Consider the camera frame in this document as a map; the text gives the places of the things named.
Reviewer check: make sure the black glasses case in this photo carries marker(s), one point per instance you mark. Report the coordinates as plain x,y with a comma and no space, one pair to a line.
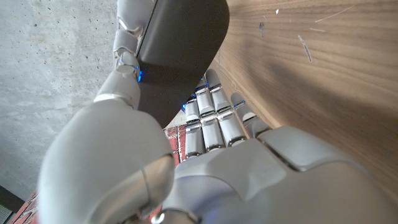
183,40

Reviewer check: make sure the red brick printed backdrop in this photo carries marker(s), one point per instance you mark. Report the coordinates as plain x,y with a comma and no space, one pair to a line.
172,141

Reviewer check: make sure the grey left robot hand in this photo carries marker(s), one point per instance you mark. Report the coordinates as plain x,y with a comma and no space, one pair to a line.
248,180

